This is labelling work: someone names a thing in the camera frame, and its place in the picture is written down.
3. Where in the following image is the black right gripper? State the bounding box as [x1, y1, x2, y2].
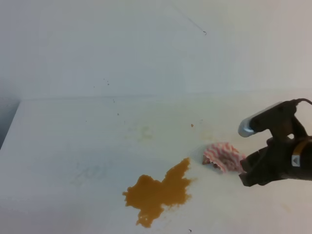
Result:
[239, 116, 312, 187]

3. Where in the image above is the pink white striped rag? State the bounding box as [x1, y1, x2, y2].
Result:
[202, 142, 246, 173]

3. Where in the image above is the brown coffee spill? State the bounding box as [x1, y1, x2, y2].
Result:
[122, 158, 194, 228]

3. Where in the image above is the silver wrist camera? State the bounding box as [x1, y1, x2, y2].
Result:
[238, 99, 297, 137]

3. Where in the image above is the black camera cable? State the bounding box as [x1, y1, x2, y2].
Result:
[293, 98, 312, 106]

